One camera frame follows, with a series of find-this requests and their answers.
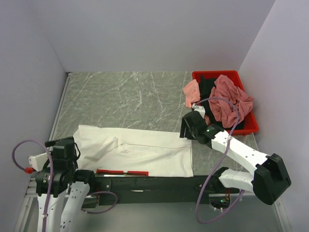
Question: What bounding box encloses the purple cable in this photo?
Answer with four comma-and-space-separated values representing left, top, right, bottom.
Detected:
12, 139, 118, 232
195, 97, 244, 224

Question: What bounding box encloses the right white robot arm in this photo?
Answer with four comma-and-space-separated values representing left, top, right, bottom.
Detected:
180, 111, 292, 205

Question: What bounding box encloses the light pink t shirt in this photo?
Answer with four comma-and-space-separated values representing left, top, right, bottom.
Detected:
183, 79, 200, 108

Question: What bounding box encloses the black base beam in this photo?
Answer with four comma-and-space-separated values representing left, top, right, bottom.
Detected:
91, 175, 232, 206

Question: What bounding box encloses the red plastic bin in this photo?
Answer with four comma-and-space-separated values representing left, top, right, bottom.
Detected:
192, 70, 259, 136

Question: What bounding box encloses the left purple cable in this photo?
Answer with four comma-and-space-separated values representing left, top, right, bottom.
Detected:
12, 139, 118, 232

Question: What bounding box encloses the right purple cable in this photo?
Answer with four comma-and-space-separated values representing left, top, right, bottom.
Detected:
195, 97, 244, 224

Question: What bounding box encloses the white t shirt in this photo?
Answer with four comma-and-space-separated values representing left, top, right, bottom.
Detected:
73, 125, 194, 177

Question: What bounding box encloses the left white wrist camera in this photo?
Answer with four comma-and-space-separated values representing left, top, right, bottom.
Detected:
24, 153, 49, 174

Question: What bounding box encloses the black t shirt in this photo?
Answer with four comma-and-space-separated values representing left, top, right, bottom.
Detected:
199, 76, 245, 130

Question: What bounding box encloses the dusty pink t shirt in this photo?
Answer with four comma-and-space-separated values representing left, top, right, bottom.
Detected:
209, 75, 254, 128

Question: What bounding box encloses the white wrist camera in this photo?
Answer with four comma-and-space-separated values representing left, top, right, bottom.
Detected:
191, 103, 206, 118
24, 153, 49, 174

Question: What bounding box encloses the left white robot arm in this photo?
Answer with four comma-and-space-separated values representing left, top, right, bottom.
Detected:
35, 137, 97, 232

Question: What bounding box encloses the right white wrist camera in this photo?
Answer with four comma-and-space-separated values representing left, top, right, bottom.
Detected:
191, 103, 206, 118

